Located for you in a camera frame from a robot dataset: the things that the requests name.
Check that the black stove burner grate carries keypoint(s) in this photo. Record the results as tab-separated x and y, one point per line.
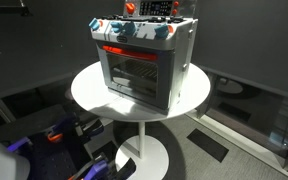
157	19

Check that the purple clamp with orange trigger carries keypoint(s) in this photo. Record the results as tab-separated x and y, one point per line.
64	124

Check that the purple black bar clamp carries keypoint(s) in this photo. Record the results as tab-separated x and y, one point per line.
97	168

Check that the blue stove knob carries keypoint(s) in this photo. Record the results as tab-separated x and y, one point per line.
94	24
129	28
116	26
161	31

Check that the dark glass partition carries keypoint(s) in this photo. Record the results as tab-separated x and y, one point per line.
267	113

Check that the black keypad display panel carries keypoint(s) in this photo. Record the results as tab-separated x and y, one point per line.
155	8

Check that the toy oven glass door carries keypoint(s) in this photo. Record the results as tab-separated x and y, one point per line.
132	78

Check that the orange round panel button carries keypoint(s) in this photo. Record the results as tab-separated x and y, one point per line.
176	3
174	12

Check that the black floor hatch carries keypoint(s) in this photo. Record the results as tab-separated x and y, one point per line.
207	145

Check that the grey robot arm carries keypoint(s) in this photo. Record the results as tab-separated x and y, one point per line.
0	163

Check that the black robot mounting board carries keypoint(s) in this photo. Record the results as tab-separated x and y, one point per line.
50	156

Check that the orange panel knob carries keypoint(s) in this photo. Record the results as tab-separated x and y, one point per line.
130	7

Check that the white grey toy stove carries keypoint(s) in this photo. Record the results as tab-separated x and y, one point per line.
184	50

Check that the round white pedestal table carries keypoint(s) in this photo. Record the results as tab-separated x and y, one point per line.
90	90

